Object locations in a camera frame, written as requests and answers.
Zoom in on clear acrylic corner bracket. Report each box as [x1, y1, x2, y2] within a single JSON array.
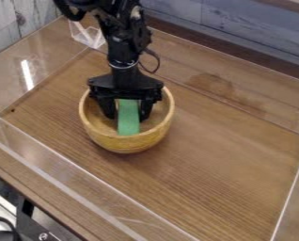
[[70, 21, 106, 49]]

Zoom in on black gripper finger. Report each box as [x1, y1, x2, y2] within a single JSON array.
[[98, 98, 116, 119], [139, 100, 155, 121]]

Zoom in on black table leg bracket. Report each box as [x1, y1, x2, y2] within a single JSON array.
[[16, 198, 62, 241]]

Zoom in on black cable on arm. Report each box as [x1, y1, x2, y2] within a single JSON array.
[[138, 48, 162, 75]]

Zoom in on black cable lower left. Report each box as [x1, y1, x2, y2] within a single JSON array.
[[0, 216, 22, 241]]

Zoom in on clear acrylic enclosure walls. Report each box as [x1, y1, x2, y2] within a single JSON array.
[[0, 19, 299, 241]]

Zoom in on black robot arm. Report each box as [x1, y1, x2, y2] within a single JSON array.
[[54, 0, 163, 121]]

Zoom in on green rectangular block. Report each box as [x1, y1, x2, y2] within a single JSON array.
[[118, 99, 139, 136]]

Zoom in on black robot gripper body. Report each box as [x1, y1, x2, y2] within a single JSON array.
[[88, 63, 163, 103]]

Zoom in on light wooden bowl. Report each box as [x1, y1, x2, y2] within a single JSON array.
[[78, 88, 176, 153]]

